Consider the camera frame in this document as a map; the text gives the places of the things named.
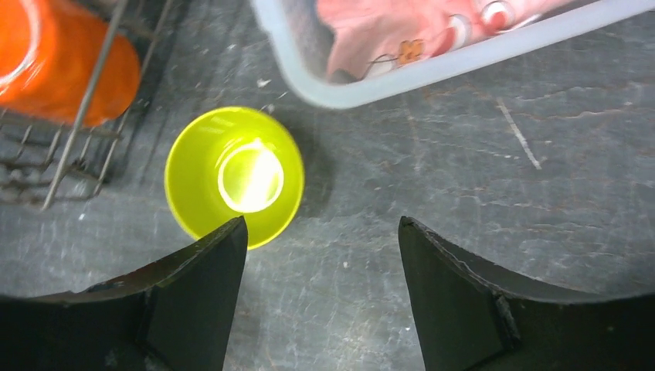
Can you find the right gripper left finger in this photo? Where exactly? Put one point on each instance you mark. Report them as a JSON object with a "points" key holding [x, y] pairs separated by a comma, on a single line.
{"points": [[175, 313]]}

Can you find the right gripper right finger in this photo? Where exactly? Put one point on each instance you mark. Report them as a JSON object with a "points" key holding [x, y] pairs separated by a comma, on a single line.
{"points": [[472, 314]]}

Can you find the orange mug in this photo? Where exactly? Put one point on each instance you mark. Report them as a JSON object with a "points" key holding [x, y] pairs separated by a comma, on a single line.
{"points": [[48, 53]]}

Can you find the yellow-green bowl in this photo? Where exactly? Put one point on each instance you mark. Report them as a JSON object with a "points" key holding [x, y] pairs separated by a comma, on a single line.
{"points": [[231, 162]]}

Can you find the pink patterned cloth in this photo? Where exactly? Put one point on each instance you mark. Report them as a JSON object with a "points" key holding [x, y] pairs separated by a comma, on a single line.
{"points": [[378, 36]]}

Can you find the white plastic basket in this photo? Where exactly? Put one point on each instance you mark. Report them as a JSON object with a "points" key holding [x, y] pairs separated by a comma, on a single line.
{"points": [[301, 45]]}

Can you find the metal wire dish rack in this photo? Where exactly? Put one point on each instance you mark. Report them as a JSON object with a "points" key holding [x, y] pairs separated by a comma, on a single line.
{"points": [[44, 162]]}

